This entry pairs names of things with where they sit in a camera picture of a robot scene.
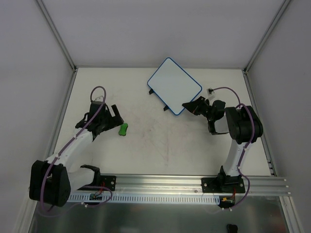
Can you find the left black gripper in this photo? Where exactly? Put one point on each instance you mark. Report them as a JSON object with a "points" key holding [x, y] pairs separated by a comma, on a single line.
{"points": [[110, 120]]}

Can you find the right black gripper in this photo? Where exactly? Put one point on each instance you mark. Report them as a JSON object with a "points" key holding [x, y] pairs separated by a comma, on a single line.
{"points": [[199, 106]]}

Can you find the green bone-shaped eraser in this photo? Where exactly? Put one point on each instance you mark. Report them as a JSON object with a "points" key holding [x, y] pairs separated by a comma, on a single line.
{"points": [[123, 129]]}

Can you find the blue-framed whiteboard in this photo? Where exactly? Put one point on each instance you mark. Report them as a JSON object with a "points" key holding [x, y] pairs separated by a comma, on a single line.
{"points": [[173, 85]]}

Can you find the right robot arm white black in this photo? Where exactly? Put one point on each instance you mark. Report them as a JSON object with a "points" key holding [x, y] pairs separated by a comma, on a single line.
{"points": [[244, 128]]}

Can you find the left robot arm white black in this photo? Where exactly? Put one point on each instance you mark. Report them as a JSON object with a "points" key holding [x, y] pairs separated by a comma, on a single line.
{"points": [[50, 180]]}

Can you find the small black object bottom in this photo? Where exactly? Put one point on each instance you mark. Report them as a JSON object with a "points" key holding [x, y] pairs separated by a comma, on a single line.
{"points": [[231, 228]]}

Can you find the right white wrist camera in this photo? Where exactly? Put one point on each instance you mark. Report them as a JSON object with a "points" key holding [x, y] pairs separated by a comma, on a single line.
{"points": [[210, 93]]}

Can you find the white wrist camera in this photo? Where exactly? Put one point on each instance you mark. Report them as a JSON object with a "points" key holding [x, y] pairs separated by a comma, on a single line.
{"points": [[99, 100], [210, 93]]}

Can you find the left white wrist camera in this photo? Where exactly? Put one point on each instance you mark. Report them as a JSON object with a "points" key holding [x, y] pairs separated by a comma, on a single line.
{"points": [[99, 100]]}

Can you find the right aluminium frame post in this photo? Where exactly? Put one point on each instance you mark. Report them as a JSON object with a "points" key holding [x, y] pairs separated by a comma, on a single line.
{"points": [[272, 25]]}

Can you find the aluminium frame post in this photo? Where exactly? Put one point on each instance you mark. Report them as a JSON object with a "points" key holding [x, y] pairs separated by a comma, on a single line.
{"points": [[272, 25], [46, 15]]}

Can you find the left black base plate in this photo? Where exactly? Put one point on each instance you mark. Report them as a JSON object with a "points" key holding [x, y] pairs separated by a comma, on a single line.
{"points": [[108, 181]]}

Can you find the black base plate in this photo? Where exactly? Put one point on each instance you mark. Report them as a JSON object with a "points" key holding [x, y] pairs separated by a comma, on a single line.
{"points": [[108, 181], [218, 185]]}

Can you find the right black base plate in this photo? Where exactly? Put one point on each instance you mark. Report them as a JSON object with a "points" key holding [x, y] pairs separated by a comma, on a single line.
{"points": [[218, 185]]}

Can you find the white slotted cable duct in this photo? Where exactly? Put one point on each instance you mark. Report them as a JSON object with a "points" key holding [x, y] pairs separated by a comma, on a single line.
{"points": [[145, 198]]}

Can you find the aluminium front rail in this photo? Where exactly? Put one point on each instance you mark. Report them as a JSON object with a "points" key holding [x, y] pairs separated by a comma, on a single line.
{"points": [[192, 185]]}

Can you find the left aluminium frame post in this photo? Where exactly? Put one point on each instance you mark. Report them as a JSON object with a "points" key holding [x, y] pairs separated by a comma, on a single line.
{"points": [[46, 15]]}

